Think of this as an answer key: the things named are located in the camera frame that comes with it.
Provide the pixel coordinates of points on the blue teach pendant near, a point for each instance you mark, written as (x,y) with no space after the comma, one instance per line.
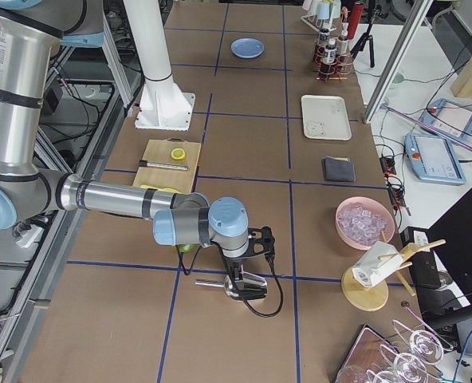
(433,159)

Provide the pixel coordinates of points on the black handled knife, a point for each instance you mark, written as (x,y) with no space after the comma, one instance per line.
(150,164)

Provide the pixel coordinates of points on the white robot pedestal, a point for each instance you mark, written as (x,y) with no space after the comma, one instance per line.
(163,105)

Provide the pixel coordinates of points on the clear wine glass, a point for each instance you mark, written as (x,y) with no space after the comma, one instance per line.
(422,341)

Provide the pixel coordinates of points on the white cup rack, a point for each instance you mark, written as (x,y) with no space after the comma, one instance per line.
(310,18)

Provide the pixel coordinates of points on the cream rectangular tray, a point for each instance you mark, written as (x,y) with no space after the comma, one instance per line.
(325,118)

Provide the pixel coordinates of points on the pink bowl with ice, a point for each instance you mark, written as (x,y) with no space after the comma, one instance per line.
(361,222)

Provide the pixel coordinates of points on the pale cup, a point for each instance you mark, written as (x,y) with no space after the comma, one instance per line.
(328,9)

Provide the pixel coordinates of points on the blue teach pendant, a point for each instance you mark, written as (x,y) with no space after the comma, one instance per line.
(433,159)
(449,117)

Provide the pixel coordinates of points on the copper wire bottle rack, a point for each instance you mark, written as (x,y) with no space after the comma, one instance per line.
(342,66)

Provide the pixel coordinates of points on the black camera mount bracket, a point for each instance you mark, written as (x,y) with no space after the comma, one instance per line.
(261,242)

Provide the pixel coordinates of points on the dark sauce bottle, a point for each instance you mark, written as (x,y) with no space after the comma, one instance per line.
(329,54)

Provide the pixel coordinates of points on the round wooden stand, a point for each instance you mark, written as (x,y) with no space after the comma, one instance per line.
(372,299)

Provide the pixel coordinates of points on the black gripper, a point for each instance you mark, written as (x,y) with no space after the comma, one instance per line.
(233,263)

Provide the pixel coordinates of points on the lemon slice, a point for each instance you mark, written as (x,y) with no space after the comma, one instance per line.
(178,154)

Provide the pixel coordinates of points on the black monitor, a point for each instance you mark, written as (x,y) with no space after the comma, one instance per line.
(455,228)

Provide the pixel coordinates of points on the metal scoop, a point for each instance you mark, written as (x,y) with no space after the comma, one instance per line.
(247,288)

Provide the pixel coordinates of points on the green lime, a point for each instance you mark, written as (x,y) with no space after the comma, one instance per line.
(185,248)

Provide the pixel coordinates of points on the wooden cutting board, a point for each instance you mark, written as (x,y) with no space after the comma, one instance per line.
(160,151)

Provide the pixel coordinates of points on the dark grey folded cloth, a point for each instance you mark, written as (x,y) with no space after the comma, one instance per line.
(338,169)

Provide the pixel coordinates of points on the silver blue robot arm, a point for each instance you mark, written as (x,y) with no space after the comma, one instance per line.
(28,32)

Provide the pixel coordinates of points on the blue plate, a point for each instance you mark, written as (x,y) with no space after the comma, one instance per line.
(247,48)

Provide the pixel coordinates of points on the red cylinder bottle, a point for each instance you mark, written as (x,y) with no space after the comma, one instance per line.
(354,18)

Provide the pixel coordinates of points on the blue teach pendant far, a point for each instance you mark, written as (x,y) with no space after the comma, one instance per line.
(449,117)

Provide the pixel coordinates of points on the aluminium frame post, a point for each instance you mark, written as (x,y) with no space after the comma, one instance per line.
(402,45)

